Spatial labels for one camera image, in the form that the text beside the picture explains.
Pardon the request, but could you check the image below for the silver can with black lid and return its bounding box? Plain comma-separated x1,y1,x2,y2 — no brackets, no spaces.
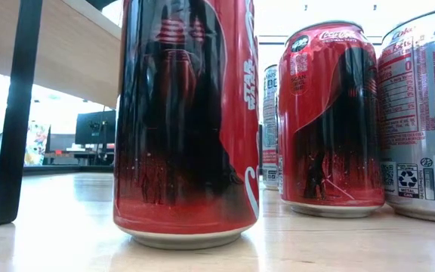
261,63,279,192

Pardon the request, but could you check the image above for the red Coca-Cola can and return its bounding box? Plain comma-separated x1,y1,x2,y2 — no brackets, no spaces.
113,0,261,251
276,20,387,219

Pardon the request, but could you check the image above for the colourful patterned bag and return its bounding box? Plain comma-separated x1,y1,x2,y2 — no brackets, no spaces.
23,121,51,167

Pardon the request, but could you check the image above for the black computer monitor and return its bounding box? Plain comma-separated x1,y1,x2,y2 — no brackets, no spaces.
74,109,117,147

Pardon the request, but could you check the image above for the wooden shelf with black legs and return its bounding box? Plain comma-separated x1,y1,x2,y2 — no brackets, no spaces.
0,0,124,227

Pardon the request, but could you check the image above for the black metal table frame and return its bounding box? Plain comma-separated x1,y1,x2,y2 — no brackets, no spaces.
0,165,115,178

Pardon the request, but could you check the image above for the background desk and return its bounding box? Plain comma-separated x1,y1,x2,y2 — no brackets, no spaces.
43,149,115,166

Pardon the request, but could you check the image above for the silver Diet Coke can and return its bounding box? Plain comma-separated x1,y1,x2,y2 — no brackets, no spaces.
376,5,435,226

